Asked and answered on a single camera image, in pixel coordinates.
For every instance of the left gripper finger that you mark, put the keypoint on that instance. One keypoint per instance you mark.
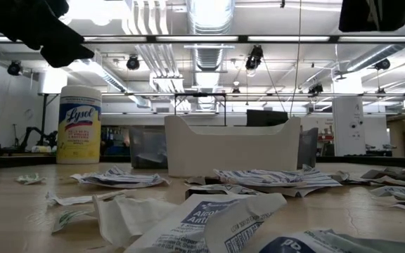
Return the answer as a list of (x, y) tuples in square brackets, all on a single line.
[(65, 49)]

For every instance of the black ceiling lamp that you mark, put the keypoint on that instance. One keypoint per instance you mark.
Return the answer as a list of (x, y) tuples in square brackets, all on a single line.
[(14, 67), (315, 88), (132, 62), (382, 64)]

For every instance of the black rig beam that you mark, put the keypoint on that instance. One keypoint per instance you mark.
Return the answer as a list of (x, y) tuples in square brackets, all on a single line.
[(146, 38)]

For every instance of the yellow Lysol wipes canister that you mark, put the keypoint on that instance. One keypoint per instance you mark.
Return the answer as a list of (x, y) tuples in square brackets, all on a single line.
[(79, 140)]

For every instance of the grey translucent plastic bin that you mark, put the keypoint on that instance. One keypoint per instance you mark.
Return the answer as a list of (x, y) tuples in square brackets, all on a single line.
[(146, 147), (308, 147)]

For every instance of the white square column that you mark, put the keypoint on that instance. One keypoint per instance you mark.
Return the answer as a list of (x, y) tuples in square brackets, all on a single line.
[(348, 140)]

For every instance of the green print white packet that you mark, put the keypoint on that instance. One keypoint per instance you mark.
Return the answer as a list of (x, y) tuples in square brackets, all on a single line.
[(67, 218), (30, 178)]

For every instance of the blue striped white packet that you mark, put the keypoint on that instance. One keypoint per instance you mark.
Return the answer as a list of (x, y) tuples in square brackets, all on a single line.
[(125, 179), (276, 177)]

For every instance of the black monitor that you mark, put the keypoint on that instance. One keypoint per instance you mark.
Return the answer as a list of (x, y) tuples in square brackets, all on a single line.
[(265, 118)]

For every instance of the white plastic bin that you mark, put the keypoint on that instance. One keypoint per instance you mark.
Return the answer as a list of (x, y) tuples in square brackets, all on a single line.
[(230, 154)]

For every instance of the black hanging rig camera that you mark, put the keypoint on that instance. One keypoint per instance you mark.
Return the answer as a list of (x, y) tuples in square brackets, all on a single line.
[(255, 56)]

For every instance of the black background metal frame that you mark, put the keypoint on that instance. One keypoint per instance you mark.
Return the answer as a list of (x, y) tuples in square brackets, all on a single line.
[(199, 94)]

